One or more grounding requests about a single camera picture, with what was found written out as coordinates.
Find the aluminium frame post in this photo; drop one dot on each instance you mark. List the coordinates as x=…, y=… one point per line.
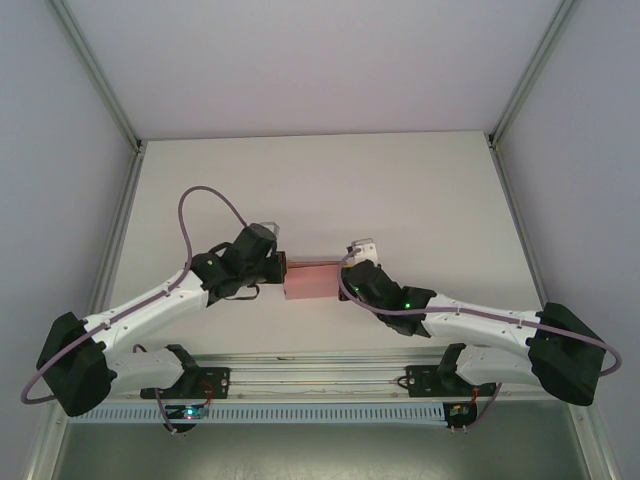
x=100, y=80
x=530, y=80

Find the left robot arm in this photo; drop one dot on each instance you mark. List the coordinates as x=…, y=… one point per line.
x=75, y=370

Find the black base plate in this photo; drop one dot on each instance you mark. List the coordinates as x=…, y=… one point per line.
x=215, y=382
x=425, y=382

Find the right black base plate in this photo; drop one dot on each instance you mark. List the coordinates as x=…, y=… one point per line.
x=425, y=382

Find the aluminium mounting rail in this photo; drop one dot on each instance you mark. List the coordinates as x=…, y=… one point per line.
x=320, y=387

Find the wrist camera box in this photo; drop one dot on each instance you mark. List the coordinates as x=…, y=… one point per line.
x=365, y=249
x=272, y=230

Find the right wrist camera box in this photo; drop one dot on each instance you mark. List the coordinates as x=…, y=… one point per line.
x=365, y=249

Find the grey metal panel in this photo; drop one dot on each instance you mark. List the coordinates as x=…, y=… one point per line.
x=320, y=452

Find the aluminium table side rail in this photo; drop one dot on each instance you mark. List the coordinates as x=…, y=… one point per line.
x=117, y=240
x=520, y=240

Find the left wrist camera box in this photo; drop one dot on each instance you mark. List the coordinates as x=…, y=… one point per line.
x=272, y=230

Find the small green circuit board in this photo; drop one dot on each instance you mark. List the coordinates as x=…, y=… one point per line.
x=458, y=411

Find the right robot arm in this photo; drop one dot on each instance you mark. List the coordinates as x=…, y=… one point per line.
x=565, y=360

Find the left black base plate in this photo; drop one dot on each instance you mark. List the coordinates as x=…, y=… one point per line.
x=215, y=382

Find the circuit board with green light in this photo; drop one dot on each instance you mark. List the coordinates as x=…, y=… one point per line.
x=189, y=412

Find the pink paper box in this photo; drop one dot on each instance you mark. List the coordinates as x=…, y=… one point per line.
x=312, y=282

